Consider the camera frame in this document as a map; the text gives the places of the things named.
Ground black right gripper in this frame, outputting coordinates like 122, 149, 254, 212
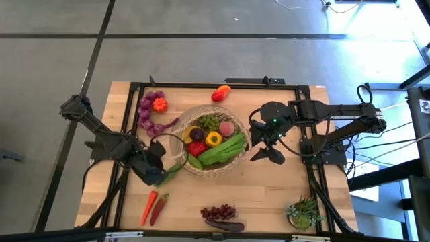
249, 116, 287, 165

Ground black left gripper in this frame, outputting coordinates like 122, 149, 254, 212
132, 140, 169, 186

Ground bumpy green cucumber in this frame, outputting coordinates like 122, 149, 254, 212
153, 162, 185, 188

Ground orange carrot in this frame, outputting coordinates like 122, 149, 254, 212
140, 190, 159, 227

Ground dark red chili pepper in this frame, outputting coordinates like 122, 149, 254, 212
149, 193, 170, 227

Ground green lettuce leaf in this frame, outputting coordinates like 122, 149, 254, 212
196, 132, 249, 167

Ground red bell pepper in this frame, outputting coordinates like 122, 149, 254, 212
187, 140, 209, 158

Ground pink peach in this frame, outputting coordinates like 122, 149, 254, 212
218, 120, 236, 138

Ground dark purple fig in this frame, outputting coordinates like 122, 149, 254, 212
189, 127, 205, 142

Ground woven straw basket rope handles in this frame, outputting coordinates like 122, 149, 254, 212
169, 104, 252, 178

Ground yellow bell pepper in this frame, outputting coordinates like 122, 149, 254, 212
205, 130, 224, 149

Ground green grape bunch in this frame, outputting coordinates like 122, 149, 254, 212
196, 114, 221, 132

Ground purple grape bunch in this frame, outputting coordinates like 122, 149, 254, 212
137, 90, 181, 138

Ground small orange pumpkin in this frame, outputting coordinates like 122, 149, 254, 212
152, 97, 169, 114

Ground potted succulent plant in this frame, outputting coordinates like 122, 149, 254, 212
284, 196, 326, 232

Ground red grape bunch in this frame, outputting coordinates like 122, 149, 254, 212
200, 204, 239, 222

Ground red orange mango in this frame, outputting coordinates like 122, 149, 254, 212
210, 85, 232, 103

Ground purple eggplant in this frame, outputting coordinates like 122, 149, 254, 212
204, 218, 245, 233

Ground black table clamp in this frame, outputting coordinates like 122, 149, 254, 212
206, 231, 229, 242

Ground black desk leg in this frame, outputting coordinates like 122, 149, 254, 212
364, 63, 430, 91

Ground grey desk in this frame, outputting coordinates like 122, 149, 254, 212
406, 85, 430, 242

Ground black gripper loop cable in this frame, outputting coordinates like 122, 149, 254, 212
150, 132, 189, 173

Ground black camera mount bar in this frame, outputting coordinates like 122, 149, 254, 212
224, 76, 286, 85

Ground black aluminium table frame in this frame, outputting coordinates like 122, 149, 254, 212
80, 76, 359, 238

